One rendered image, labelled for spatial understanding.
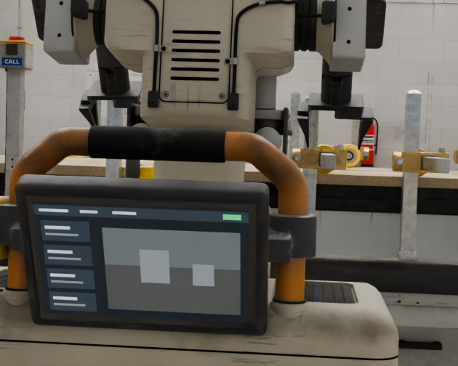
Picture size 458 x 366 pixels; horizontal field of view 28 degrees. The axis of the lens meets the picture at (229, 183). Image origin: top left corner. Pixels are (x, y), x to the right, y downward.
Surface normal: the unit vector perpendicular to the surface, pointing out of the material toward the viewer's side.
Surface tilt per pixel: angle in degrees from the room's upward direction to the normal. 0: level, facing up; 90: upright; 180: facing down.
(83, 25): 105
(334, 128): 90
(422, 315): 90
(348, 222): 90
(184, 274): 115
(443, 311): 90
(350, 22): 82
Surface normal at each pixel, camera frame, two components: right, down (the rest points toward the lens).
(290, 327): -0.06, -0.41
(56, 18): -0.08, -0.09
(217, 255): -0.09, 0.47
